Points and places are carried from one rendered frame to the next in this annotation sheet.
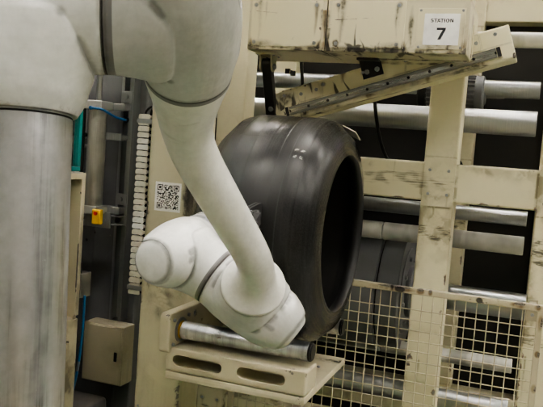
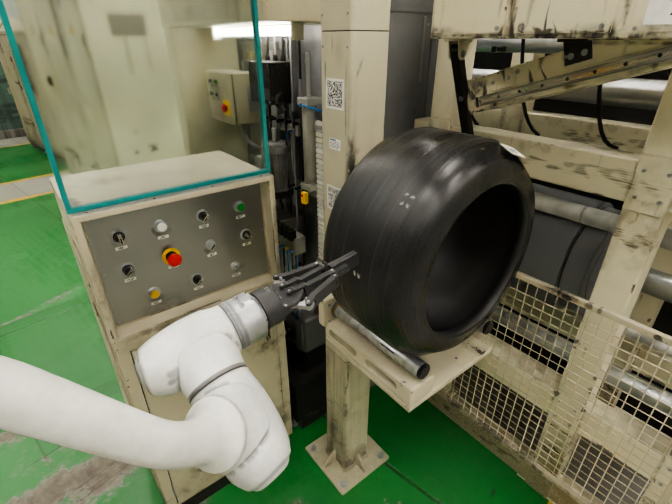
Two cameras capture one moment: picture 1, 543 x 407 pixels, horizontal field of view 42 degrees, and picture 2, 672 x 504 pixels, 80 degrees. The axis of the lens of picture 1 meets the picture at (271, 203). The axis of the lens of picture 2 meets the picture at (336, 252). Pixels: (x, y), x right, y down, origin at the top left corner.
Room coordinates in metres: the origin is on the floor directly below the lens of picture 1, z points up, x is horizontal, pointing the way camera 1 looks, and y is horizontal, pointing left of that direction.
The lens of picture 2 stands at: (0.88, -0.33, 1.64)
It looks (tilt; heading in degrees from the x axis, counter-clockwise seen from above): 28 degrees down; 32
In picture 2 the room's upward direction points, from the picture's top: straight up
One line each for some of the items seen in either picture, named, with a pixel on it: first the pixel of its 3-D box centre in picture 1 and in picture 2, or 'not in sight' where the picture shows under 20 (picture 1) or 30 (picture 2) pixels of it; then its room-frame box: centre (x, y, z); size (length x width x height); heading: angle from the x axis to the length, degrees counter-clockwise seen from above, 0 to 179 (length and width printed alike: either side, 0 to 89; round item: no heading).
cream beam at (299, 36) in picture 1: (363, 32); (573, 3); (2.06, -0.22, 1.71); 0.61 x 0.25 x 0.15; 70
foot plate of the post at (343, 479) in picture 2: not in sight; (346, 450); (1.89, 0.24, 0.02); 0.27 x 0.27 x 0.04; 70
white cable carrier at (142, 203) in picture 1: (145, 204); (327, 198); (1.89, 0.33, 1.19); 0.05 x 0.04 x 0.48; 160
